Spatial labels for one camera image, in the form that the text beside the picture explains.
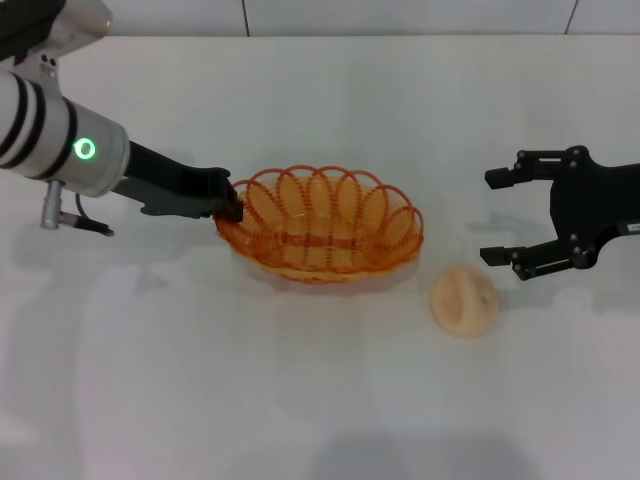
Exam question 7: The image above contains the silver plug with black cable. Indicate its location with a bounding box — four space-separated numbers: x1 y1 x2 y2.
39 180 117 238

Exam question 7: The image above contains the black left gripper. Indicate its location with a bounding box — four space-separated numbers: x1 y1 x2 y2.
112 140 245 224

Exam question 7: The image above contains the pale round bread bun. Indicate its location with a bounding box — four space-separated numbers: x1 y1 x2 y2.
430 265 501 340

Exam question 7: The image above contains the orange woven plastic basket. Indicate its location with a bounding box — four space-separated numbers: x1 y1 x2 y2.
214 164 426 286

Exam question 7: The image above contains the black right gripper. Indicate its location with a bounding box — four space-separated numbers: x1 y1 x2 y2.
479 145 640 283

